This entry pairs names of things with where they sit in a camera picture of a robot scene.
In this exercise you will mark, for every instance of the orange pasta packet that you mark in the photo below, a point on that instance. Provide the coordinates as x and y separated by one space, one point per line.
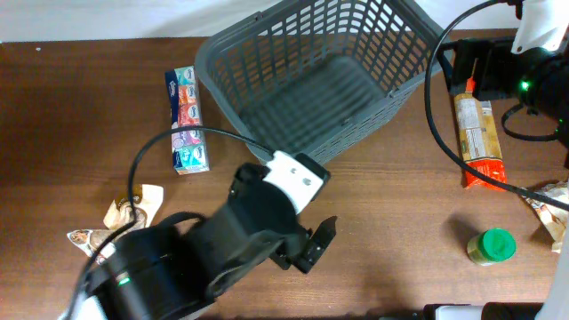
479 143

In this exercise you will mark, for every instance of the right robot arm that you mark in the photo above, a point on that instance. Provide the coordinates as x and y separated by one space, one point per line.
531 66

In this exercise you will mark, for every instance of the grey plastic lattice basket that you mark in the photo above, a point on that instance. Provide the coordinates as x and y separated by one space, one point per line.
318 76

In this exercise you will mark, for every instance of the green lid spice jar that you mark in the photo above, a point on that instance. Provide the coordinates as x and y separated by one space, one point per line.
493 246

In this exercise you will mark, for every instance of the colourful tissue pack strip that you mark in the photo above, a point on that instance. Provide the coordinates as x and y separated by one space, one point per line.
189 154

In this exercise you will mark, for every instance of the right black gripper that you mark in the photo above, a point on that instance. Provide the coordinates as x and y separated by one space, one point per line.
491 70

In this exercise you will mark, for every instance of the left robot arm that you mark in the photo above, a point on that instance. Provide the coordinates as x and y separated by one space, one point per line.
177 269

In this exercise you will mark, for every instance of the beige snack bag left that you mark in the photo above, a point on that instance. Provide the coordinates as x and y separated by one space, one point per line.
147 199

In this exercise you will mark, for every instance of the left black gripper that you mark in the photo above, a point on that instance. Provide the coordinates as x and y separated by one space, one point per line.
290 252

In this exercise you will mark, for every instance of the beige snack bag right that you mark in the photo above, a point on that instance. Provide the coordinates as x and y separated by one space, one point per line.
555 220

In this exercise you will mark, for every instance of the beige snack bag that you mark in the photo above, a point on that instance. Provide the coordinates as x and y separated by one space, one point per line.
555 220
147 199

